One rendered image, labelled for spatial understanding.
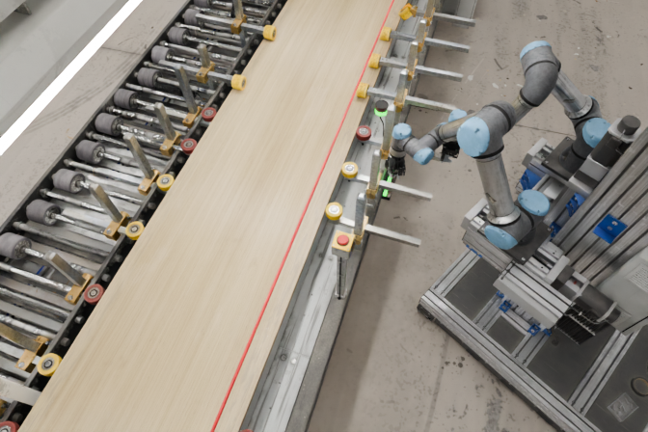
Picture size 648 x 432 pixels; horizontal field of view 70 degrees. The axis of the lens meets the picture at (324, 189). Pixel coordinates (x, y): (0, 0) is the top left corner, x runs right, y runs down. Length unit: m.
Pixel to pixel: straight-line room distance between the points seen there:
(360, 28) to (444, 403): 2.23
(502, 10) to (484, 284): 2.95
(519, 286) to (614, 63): 3.09
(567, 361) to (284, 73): 2.17
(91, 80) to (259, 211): 2.68
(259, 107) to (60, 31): 1.94
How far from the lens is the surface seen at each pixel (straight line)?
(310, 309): 2.25
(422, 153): 1.92
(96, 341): 2.13
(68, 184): 2.66
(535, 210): 1.88
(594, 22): 5.20
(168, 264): 2.15
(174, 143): 2.58
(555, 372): 2.84
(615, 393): 2.94
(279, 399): 2.16
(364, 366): 2.82
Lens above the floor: 2.74
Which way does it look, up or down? 56 degrees down
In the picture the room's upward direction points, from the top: 2 degrees counter-clockwise
